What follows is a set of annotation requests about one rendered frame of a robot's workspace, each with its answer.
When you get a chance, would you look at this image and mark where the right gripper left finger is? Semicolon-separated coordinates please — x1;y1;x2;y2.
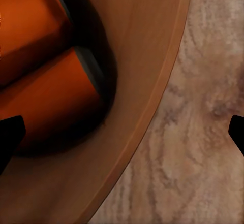
0;115;26;175

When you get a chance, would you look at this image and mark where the can of soda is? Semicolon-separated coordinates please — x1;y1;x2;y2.
0;0;75;88
0;44;113;152

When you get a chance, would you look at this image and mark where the trash can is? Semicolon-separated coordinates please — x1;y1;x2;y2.
0;0;191;224

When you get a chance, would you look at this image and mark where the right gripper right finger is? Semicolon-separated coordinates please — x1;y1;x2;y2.
228;115;244;155

